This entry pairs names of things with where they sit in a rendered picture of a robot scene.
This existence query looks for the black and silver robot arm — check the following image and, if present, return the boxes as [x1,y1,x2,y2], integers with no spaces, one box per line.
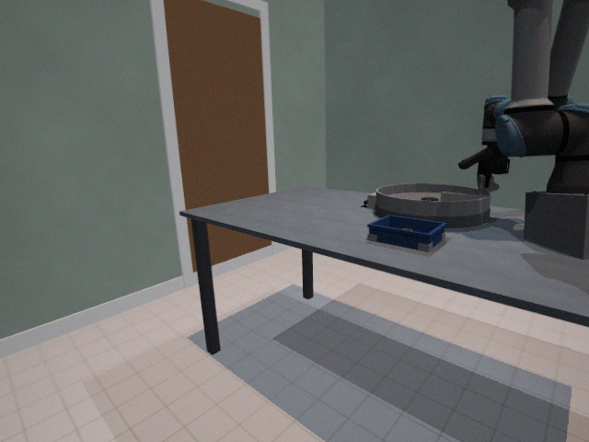
[481,0,589,194]

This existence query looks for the blue open crate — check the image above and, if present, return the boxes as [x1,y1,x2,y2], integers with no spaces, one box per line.
[367,215,445,252]

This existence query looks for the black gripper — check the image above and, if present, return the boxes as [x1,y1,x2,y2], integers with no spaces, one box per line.
[477,141,510,195]

